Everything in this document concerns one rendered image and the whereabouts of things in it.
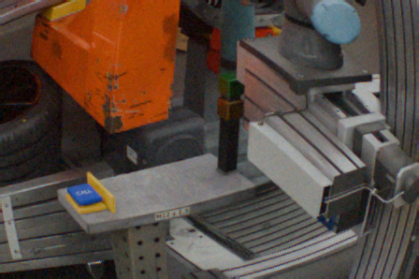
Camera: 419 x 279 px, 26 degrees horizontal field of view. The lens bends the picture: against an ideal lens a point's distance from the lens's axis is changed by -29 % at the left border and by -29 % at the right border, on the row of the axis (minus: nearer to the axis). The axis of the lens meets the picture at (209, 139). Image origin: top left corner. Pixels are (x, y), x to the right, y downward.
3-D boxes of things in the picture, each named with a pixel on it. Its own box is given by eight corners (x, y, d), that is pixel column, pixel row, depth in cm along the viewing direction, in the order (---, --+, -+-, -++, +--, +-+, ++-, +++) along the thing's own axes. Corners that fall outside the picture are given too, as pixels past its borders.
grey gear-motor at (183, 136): (125, 171, 330) (130, 57, 315) (209, 238, 299) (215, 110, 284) (79, 183, 321) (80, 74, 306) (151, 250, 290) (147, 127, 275)
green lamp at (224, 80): (233, 88, 249) (234, 71, 247) (244, 95, 246) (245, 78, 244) (216, 92, 247) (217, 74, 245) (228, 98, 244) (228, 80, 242)
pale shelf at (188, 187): (209, 165, 262) (210, 152, 261) (255, 198, 250) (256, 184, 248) (58, 200, 240) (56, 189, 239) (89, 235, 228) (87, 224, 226)
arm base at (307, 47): (354, 67, 216) (353, 29, 211) (303, 71, 209) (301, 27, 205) (320, 40, 228) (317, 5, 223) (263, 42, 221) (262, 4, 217)
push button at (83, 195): (89, 191, 239) (88, 183, 238) (103, 206, 234) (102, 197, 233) (67, 196, 235) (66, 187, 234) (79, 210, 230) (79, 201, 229)
